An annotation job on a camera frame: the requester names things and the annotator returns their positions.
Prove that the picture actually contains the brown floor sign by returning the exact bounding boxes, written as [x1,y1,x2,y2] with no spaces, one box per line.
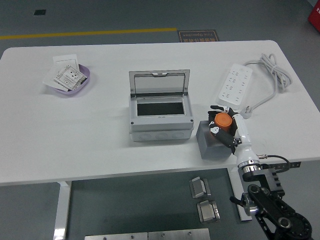
[177,29,220,43]

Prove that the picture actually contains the white wall panel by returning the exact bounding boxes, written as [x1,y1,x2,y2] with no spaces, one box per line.
[42,66,70,92]

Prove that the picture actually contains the white power cord with plug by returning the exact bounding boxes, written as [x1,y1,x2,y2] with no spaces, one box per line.
[239,52,293,120]

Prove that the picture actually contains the socket panel with printed label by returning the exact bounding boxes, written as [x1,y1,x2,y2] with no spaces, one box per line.
[53,64,88,91]

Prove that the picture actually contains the metal bracket block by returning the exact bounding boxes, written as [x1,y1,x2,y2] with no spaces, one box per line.
[196,199,221,224]
[189,176,212,199]

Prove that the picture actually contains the white power strip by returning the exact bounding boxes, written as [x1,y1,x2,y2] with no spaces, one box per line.
[216,63,253,111]

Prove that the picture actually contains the purple plastic tray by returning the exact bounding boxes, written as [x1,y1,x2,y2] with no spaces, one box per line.
[48,63,91,95]

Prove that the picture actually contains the white table leg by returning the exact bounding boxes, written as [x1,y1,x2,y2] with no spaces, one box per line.
[53,181,73,240]
[226,167,253,222]

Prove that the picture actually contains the metal base plate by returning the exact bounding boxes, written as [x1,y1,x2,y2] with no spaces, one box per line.
[84,232,149,240]
[147,227,211,240]

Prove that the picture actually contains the red object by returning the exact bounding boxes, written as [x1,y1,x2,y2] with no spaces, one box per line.
[307,4,320,26]

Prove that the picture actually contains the black table control panel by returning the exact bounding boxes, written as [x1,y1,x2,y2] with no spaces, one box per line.
[274,161,302,171]

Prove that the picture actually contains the grey electrical box with lid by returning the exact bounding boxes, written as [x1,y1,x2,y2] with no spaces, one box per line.
[128,69,195,143]

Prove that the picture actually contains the grey cube with round hole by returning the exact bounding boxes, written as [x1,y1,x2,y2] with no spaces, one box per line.
[196,119,237,160]

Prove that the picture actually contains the orange cylinder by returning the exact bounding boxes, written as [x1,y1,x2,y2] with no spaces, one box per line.
[214,112,234,137]

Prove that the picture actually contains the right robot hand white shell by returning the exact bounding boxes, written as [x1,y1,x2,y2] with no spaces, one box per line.
[207,104,261,168]

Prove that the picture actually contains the plain white switch plate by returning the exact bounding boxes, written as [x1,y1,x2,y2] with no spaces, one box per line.
[52,53,80,73]

